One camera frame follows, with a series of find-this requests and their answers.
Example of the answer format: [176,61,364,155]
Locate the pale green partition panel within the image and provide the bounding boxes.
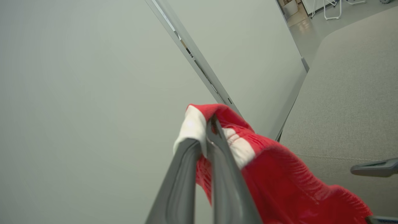
[159,0,309,141]
[0,0,218,224]

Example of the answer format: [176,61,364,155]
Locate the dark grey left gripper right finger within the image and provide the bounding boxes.
[206,114,262,224]

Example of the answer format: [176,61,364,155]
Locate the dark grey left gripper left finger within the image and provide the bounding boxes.
[146,139,202,224]

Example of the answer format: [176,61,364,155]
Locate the cardboard box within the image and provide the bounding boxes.
[281,0,299,17]

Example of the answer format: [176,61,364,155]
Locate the white metal stand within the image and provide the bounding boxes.
[311,0,342,20]

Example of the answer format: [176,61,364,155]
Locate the grey aluminium partition post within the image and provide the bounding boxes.
[145,0,242,116]

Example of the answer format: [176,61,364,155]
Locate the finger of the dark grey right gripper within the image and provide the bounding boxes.
[351,158,398,178]
[365,216,398,224]

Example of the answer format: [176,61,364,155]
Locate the red and white knit garment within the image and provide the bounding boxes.
[173,104,373,224]

